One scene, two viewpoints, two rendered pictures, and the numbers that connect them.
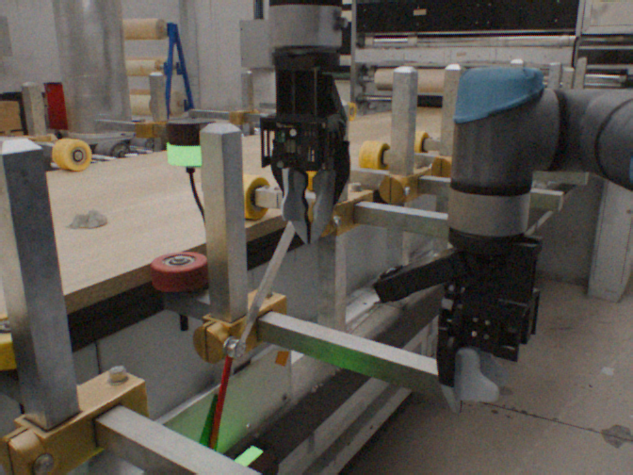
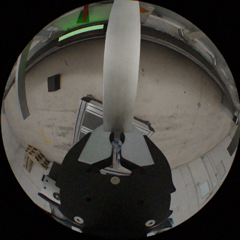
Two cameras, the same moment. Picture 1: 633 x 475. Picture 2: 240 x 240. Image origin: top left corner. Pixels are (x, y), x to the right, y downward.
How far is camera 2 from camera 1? 0.65 m
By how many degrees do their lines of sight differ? 89
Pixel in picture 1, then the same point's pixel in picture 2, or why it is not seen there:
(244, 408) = (106, 14)
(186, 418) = (66, 18)
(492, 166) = not seen: outside the picture
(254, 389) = not seen: hidden behind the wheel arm
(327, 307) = (194, 28)
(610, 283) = (221, 107)
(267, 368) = not seen: hidden behind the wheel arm
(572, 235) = (227, 103)
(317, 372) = (168, 30)
